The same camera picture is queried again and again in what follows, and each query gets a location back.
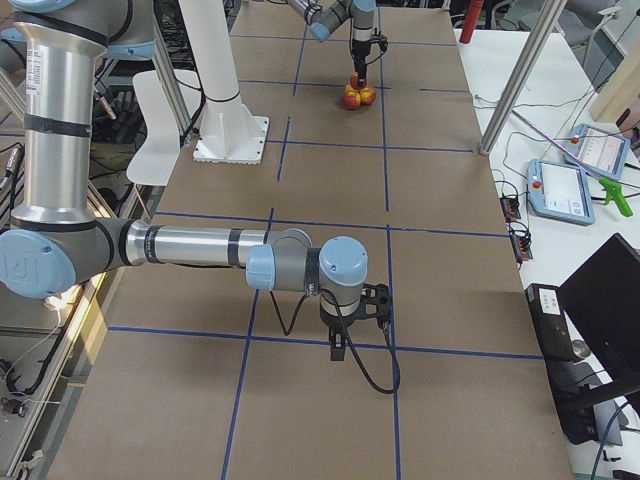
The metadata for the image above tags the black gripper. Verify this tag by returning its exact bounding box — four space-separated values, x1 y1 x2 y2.
350 39 371 89
320 294 366 361

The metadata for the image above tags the lone red yellow apple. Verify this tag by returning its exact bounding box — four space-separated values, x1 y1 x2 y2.
349 72 367 91

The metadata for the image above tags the red yellow apple far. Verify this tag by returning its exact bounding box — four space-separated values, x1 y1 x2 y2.
359 86 377 106

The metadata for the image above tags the red yellow apple right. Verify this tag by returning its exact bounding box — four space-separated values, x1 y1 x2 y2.
342 91 361 111

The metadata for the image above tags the red cylinder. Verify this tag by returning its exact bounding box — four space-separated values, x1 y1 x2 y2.
459 0 484 44

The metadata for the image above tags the black computer box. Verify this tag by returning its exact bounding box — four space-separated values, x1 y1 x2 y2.
525 283 580 363

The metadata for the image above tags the near teach pendant tablet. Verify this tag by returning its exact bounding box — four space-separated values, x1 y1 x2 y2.
527 159 595 225

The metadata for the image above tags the teach pendant tablet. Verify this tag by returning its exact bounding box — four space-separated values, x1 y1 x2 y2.
565 123 630 181
527 159 595 225

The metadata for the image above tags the far teach pendant tablet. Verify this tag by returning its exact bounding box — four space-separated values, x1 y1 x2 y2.
565 123 630 181

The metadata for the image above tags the black monitor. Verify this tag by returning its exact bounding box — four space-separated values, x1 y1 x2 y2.
546 233 639 444

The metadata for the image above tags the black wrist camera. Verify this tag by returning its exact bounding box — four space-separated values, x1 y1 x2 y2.
360 284 393 328
370 29 388 55

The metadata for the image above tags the white camera post base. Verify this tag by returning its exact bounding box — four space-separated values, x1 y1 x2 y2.
179 0 269 164

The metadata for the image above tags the usb hub with cables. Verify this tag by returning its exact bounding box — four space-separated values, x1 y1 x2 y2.
495 180 521 222

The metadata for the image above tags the aluminium frame post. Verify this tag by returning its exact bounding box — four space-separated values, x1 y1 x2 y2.
478 0 567 156

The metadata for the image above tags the green handled reacher grabber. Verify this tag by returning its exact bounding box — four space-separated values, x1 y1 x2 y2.
511 110 633 217

